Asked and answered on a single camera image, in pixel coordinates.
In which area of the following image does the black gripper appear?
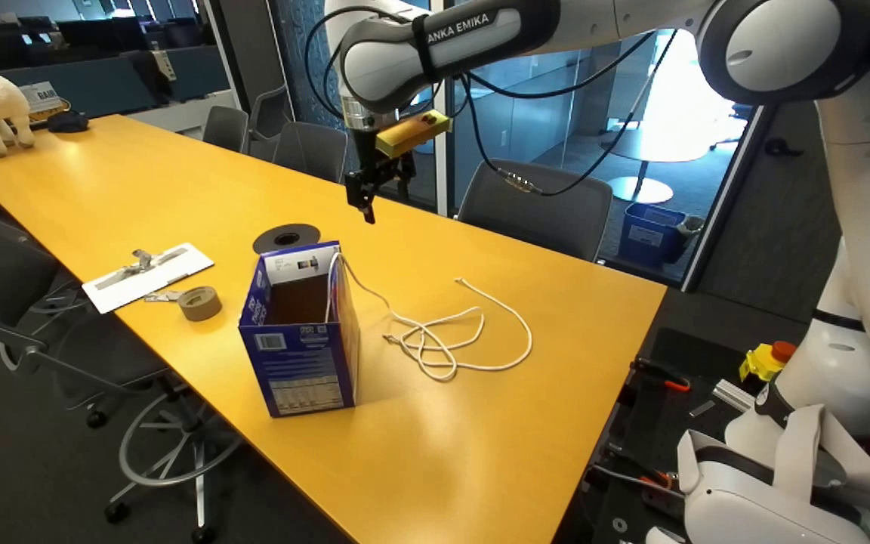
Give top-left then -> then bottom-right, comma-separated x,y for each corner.
344,149 -> 418,226

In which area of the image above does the white string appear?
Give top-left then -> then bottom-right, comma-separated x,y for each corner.
382,278 -> 537,375
323,251 -> 463,387

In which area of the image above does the blue cardboard box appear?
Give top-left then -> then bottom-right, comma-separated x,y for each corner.
235,239 -> 363,419

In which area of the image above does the small white card box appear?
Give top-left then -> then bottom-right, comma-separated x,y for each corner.
15,79 -> 73,129

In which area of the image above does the grey office chair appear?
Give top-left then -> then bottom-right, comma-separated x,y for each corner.
268,117 -> 353,189
454,161 -> 615,266
200,102 -> 254,154
247,85 -> 297,140
0,195 -> 247,544

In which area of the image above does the black tape roll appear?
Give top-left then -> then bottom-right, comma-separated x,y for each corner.
250,222 -> 323,256

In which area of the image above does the tan tape roll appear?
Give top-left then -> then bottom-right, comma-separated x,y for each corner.
171,283 -> 224,325

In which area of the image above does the white paper sheet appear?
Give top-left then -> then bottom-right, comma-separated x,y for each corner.
80,239 -> 217,317

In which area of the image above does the white side table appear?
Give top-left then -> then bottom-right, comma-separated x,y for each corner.
127,92 -> 217,140

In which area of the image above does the grey metal clip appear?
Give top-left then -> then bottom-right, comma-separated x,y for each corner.
124,244 -> 158,278

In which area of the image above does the blue waste bin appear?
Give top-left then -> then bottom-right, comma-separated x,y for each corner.
620,203 -> 707,271

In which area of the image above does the dark grey sofa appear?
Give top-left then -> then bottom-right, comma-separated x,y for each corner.
0,11 -> 210,114

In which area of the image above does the small black object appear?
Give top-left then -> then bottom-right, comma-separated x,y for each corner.
44,107 -> 93,136

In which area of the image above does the black perforated mounting table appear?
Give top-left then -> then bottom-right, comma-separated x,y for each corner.
566,321 -> 791,544

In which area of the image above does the clear plastic bar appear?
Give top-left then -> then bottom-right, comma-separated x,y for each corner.
709,379 -> 761,414

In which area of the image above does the white VR headset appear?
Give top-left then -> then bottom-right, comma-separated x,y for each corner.
673,401 -> 870,544

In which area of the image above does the yellowish wrist camera box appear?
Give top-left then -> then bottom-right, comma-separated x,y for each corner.
372,109 -> 454,161

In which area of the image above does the orange handled clamp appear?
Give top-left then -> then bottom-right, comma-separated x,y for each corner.
594,459 -> 681,498
630,358 -> 697,400

